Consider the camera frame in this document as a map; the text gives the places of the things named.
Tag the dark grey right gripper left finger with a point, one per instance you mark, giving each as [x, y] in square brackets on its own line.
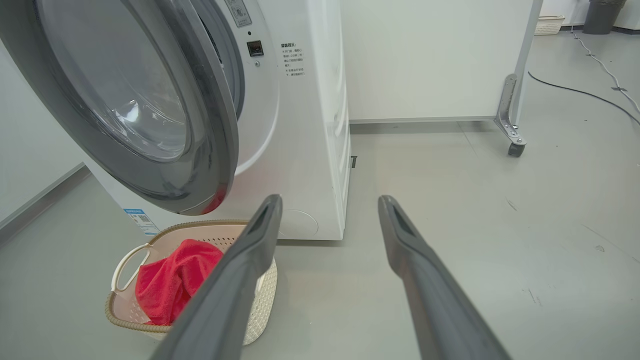
[225, 300]

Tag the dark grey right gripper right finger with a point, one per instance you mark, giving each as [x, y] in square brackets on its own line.
[435, 300]

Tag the red and white garment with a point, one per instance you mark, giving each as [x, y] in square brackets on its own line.
[170, 280]

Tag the grey round washing machine door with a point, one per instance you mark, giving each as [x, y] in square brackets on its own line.
[125, 90]

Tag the beige perforated laundry basket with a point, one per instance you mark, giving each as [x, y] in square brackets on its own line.
[220, 231]

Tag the white washing machine body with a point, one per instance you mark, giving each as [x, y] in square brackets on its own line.
[305, 150]

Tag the grey rubber door gasket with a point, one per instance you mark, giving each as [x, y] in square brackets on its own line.
[234, 70]

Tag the black door latch socket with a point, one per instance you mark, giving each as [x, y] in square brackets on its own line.
[255, 48]

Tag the small beige background basket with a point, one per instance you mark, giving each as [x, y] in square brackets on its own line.
[549, 25]

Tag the blue white product sticker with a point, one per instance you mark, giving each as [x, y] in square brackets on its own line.
[142, 221]

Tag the white partition board with caster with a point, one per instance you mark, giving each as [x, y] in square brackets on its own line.
[425, 60]

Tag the warning label sticker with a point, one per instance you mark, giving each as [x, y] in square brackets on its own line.
[238, 12]

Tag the dark grey trash bin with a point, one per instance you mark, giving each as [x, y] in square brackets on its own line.
[602, 17]

